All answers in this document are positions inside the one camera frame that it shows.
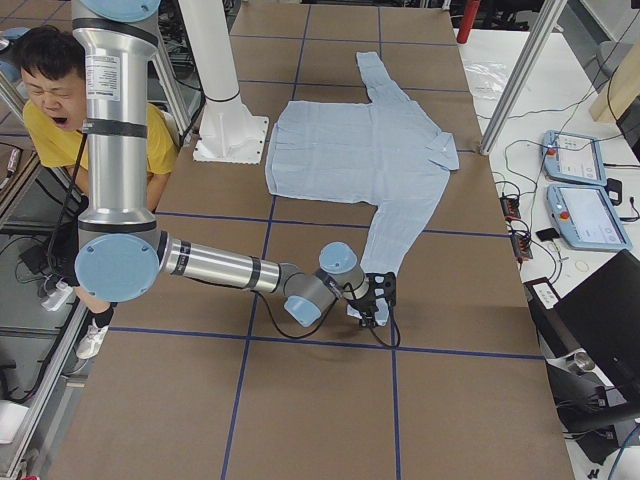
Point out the lower blue teach pendant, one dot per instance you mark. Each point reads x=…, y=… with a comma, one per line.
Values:
x=585, y=218

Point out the white power strip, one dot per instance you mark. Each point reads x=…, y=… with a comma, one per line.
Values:
x=58, y=297

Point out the person in yellow shirt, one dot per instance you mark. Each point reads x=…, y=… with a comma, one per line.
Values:
x=51, y=63

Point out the upper blue teach pendant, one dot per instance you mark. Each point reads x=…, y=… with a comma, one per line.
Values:
x=573, y=158

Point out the black laptop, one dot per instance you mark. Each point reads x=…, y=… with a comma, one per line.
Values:
x=600, y=316

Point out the blue teach pendant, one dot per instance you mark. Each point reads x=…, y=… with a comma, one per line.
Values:
x=573, y=158
x=585, y=218

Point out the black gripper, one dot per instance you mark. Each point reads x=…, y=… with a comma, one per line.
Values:
x=363, y=302

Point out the light blue button shirt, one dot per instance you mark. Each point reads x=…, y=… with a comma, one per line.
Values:
x=387, y=153

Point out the aluminium frame post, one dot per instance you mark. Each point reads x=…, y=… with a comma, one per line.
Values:
x=536, y=40

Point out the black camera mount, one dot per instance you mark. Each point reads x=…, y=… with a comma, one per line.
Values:
x=387, y=284

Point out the red cylinder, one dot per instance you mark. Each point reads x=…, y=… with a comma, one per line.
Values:
x=468, y=19

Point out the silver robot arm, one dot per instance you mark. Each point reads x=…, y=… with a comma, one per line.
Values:
x=121, y=248

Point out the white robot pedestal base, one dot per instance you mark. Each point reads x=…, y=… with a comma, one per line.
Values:
x=228, y=131

